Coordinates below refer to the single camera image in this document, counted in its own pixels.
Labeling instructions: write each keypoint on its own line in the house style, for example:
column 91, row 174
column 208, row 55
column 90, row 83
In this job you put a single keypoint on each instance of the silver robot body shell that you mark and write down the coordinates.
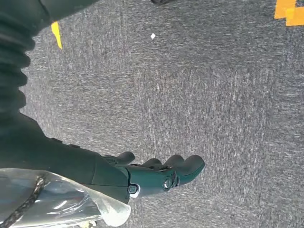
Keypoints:
column 59, row 204

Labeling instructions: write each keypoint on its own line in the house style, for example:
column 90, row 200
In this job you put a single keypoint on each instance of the yellow floor tape outline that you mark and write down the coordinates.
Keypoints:
column 292, row 17

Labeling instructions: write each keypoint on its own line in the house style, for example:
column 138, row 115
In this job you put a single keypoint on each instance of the pointed yellow tape scrap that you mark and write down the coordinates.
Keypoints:
column 56, row 34

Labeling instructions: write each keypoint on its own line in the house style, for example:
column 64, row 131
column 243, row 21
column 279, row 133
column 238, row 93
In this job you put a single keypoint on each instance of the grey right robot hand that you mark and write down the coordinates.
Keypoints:
column 71, row 163

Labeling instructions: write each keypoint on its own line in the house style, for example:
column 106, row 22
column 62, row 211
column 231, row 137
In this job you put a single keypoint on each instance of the small white paper scrap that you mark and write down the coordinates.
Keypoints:
column 152, row 36

